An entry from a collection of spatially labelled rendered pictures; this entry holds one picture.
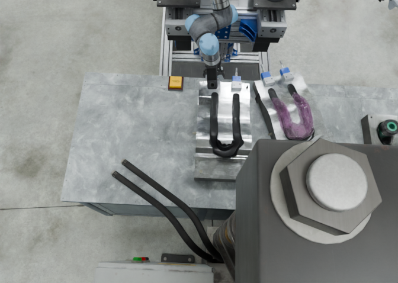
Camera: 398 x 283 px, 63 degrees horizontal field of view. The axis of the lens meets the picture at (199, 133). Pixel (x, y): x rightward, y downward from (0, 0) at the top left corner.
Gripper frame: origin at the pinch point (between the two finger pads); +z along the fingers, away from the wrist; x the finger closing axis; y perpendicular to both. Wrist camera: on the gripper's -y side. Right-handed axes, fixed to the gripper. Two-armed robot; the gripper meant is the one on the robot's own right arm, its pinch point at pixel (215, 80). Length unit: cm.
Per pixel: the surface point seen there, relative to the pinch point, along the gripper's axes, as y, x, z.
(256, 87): 1.0, -20.7, 12.6
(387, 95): 2, -92, 28
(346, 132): -21, -67, 21
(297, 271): -68, -19, -115
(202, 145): -33.7, 4.3, -4.2
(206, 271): -77, -5, -63
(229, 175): -46.5, -8.0, 3.1
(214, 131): -26.3, -0.4, -0.8
